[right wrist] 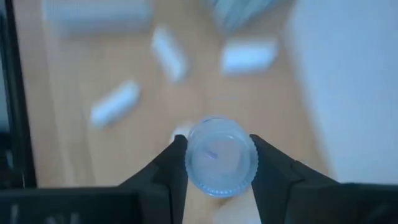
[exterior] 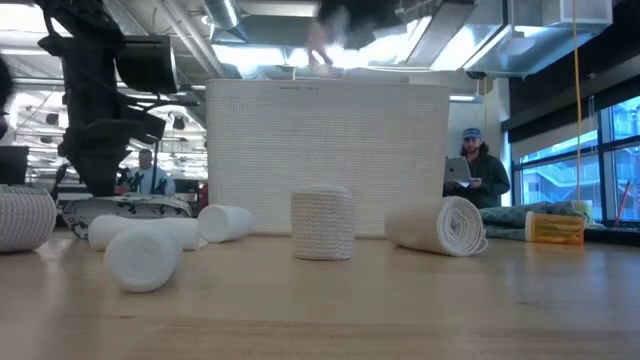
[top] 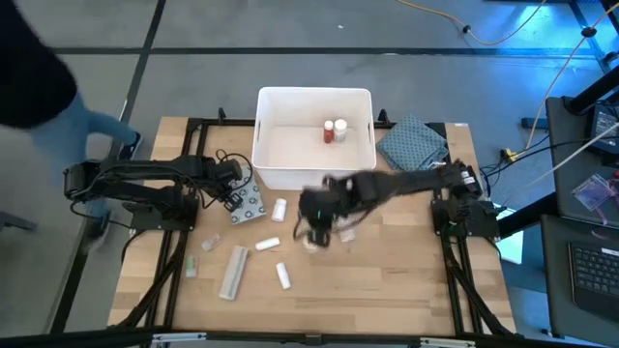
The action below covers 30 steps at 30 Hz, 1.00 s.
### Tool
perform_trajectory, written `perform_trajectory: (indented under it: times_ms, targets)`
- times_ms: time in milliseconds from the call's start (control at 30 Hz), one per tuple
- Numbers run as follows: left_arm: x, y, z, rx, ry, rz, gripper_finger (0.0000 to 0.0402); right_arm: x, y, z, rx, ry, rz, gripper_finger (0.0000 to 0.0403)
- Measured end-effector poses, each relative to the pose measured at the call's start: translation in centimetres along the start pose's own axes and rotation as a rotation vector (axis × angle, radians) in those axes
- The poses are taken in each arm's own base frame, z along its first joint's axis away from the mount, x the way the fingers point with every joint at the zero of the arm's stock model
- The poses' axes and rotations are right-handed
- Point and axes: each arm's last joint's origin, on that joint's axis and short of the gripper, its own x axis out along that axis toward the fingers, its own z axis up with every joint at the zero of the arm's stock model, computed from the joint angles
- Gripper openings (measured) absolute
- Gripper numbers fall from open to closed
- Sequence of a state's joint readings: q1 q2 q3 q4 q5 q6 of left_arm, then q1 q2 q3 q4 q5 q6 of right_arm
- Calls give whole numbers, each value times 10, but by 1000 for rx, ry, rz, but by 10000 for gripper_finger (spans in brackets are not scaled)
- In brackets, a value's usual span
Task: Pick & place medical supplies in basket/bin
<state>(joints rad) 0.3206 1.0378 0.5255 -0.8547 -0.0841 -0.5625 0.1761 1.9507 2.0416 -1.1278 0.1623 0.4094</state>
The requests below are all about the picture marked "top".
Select pink badge holder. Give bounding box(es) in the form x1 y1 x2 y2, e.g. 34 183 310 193
572 173 619 212

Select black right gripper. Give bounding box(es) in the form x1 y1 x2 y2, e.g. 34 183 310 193
292 186 339 249

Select black monitor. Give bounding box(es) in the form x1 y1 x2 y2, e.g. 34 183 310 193
589 101 619 156

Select plain white pill bottle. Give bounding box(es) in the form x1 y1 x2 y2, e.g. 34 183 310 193
271 197 288 223

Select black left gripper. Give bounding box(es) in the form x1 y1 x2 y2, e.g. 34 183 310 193
212 158 249 214

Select yellow floor cable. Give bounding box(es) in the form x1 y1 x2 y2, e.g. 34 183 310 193
396 0 550 47

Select dark grey side desk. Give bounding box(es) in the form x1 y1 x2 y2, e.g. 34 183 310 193
541 94 619 347

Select white plastic basket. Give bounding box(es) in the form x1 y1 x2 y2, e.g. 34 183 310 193
251 86 377 191

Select grey chair base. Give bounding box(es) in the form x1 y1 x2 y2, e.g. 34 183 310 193
0 210 39 233

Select black diagonal stand beam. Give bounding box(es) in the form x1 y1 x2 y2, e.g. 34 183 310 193
563 65 619 115

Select black laptop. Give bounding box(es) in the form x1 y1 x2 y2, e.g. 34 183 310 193
568 240 619 323

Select black metal table frame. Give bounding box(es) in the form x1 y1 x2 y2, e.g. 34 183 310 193
108 106 516 348

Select grey cross-printed pouch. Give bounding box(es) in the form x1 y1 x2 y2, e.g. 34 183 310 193
225 166 268 226

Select white cable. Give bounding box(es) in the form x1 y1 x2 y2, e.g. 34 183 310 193
526 123 619 188

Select silver metal bracket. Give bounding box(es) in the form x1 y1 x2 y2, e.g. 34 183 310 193
419 336 478 348
152 332 208 344

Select person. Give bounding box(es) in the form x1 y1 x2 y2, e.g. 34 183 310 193
0 0 144 243

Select teal patterned folded cloth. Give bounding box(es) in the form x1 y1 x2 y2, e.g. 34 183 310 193
375 113 450 173

